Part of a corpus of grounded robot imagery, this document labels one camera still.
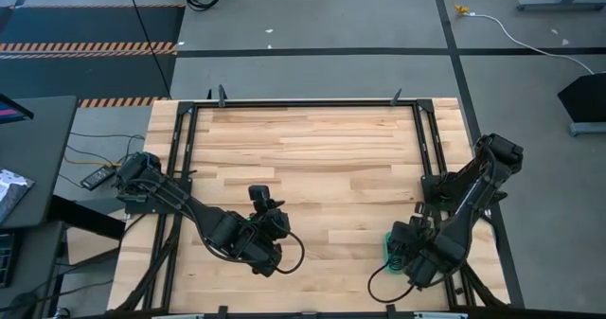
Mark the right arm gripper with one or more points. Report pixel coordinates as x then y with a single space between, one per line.
419 250

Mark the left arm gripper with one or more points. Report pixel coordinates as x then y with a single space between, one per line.
270 222

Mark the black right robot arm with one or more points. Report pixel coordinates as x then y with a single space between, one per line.
473 200

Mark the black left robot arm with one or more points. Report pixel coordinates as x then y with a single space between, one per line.
189 210

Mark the green translucent plastic tray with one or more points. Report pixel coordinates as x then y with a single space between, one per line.
387 250

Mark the black power adapter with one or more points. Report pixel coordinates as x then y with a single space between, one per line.
98 177

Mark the black floor stand grey base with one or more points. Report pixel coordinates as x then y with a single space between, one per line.
584 99

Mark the grey desk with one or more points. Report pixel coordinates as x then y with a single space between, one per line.
42 144

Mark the yellow plug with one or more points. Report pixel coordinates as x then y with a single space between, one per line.
461 10

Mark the printed booklet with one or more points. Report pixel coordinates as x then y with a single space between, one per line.
12 191

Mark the black hazard-striped floor mat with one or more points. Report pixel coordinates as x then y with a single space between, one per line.
90 25

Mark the dark keyboard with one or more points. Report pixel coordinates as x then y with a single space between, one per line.
5 260

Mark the flat computer monitor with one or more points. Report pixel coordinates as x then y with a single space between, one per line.
12 111

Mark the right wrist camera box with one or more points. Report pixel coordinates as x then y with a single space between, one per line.
402 231

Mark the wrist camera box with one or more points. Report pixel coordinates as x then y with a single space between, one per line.
259 194
402 231

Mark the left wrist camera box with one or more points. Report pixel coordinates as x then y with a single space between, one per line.
259 194

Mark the black aluminium table frame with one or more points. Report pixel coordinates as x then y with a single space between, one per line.
308 103

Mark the black frame clamp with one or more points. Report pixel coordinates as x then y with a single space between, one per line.
397 96
221 94

